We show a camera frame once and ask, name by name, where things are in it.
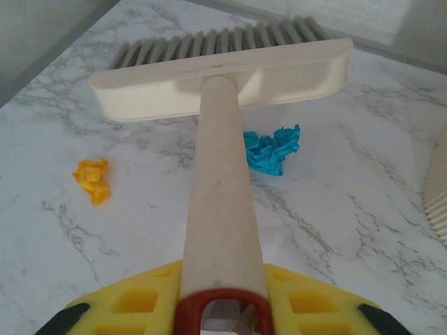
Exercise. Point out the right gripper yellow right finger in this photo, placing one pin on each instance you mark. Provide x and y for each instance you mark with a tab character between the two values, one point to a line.
314	310

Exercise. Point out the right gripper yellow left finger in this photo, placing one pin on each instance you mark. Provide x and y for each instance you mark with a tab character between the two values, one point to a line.
132	307

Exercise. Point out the orange paper scrap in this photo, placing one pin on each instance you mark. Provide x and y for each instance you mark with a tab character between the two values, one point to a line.
92	181

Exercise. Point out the cream hand brush grey bristles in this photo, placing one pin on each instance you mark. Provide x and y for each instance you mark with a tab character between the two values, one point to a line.
223	174

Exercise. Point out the blue paper scrap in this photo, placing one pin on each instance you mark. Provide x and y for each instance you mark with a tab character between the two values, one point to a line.
269	153

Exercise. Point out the cream ribbed waste bin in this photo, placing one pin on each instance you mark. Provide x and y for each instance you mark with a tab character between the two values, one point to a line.
438	195

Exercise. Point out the aluminium side frame rail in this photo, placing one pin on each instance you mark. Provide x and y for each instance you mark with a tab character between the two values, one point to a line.
42	63

